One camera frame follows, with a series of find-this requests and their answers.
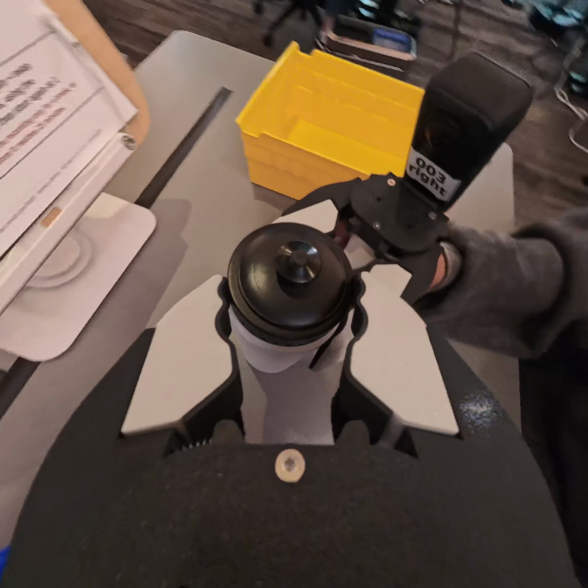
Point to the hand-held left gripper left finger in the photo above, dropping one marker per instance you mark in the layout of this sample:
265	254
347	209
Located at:
183	367

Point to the blue plastic bin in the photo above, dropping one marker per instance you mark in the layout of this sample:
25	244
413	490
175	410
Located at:
3	558

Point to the white plastic bottle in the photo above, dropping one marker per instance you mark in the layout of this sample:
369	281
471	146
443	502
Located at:
271	353

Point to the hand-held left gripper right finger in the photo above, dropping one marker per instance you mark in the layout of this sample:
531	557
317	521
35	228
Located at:
399	367

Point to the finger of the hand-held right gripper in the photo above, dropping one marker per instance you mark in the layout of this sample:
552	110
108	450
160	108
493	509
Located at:
390	275
307	215

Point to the person's right hand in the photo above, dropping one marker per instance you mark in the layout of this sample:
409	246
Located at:
441	271

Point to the yellow plastic bin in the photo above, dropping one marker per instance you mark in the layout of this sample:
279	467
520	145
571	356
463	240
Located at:
321	105

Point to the person's dark clothing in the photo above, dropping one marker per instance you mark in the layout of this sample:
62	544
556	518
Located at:
560	436

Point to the black bottle lid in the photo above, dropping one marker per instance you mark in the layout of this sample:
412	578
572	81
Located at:
257	280

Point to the printed instruction sheet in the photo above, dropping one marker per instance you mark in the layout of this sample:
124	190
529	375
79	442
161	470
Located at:
46	115

